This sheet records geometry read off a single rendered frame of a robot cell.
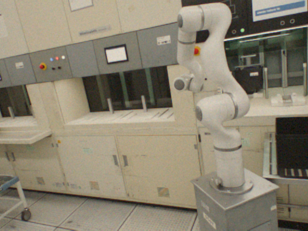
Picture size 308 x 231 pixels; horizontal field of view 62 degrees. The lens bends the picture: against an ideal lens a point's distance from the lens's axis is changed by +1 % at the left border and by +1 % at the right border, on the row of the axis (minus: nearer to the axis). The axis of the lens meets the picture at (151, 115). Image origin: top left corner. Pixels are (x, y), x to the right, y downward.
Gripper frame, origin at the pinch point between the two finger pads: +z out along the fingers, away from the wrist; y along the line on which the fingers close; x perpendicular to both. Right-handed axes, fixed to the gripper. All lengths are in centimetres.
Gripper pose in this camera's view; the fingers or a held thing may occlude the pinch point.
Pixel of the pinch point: (193, 75)
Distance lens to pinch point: 172.3
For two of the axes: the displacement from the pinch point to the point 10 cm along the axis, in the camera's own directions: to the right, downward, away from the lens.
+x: -1.7, -9.5, -2.5
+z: 4.0, -3.0, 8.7
